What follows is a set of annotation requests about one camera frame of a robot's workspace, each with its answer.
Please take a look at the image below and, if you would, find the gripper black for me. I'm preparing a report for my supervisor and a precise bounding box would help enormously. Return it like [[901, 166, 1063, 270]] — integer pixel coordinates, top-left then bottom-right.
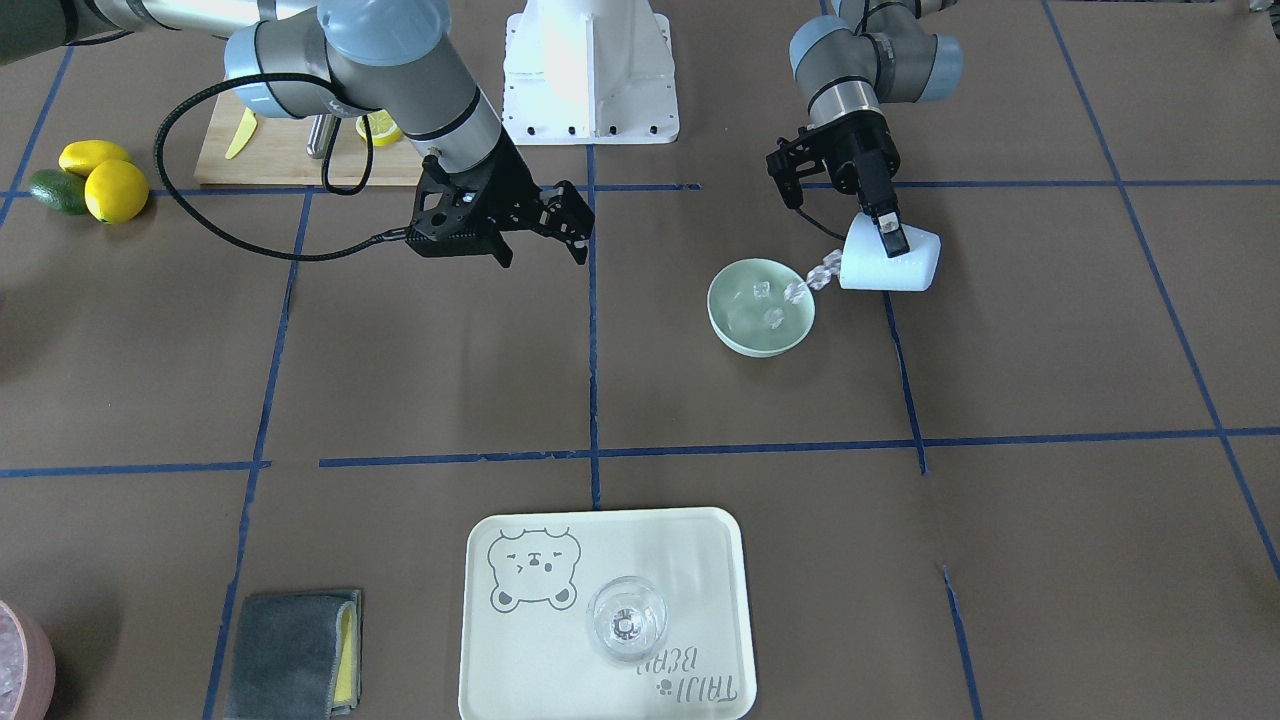
[[826, 110, 910, 258], [420, 135, 595, 268]]

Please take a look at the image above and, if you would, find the light blue plastic cup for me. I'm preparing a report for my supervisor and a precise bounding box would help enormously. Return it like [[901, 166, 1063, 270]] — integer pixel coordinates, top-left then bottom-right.
[[838, 213, 942, 292]]

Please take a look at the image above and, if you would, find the green ceramic bowl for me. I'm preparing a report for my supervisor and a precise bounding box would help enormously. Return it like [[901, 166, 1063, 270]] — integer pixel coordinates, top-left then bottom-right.
[[707, 258, 817, 359]]

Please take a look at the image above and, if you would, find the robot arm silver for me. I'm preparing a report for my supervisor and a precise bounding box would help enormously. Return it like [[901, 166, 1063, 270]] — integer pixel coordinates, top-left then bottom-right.
[[765, 1, 963, 259], [3, 1, 595, 266]]

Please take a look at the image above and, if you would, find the pink bowl of ice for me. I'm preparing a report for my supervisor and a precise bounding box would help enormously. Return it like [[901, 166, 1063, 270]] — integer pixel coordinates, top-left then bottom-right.
[[1, 601, 58, 719]]

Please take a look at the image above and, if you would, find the half lemon slice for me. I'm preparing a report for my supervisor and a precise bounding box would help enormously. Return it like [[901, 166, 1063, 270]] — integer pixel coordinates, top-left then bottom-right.
[[355, 111, 403, 149]]

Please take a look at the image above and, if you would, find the silver metal cylinder tool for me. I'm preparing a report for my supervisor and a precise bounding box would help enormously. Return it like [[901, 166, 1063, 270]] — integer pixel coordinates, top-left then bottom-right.
[[305, 114, 339, 160]]

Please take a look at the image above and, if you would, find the wooden cutting board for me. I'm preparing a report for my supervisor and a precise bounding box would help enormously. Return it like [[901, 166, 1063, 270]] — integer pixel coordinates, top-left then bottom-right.
[[193, 91, 421, 187]]

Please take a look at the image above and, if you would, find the yellow plastic knife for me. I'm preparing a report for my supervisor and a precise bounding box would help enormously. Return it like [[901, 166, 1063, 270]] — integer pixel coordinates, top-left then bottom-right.
[[224, 108, 259, 160]]

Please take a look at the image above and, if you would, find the clear wine glass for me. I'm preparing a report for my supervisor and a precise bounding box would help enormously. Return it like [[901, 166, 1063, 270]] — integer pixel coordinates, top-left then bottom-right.
[[588, 575, 669, 664]]

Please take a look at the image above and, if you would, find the yellow lemon large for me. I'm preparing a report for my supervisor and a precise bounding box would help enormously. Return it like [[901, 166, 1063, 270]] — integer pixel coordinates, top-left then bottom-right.
[[84, 159, 150, 224]]

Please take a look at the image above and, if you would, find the cream bear tray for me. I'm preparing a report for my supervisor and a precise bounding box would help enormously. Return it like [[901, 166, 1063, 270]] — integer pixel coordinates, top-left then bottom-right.
[[458, 507, 758, 719]]

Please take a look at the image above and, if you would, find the yellow lemon small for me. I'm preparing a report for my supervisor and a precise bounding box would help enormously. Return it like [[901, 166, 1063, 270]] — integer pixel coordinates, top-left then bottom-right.
[[58, 138, 132, 178]]

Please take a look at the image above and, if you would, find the green lime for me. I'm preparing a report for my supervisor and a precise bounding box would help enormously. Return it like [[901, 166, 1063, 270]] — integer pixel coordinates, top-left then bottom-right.
[[28, 168, 90, 217]]

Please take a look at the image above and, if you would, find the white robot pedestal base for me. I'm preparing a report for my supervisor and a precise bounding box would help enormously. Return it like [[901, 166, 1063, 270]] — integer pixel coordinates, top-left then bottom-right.
[[500, 1, 681, 146]]

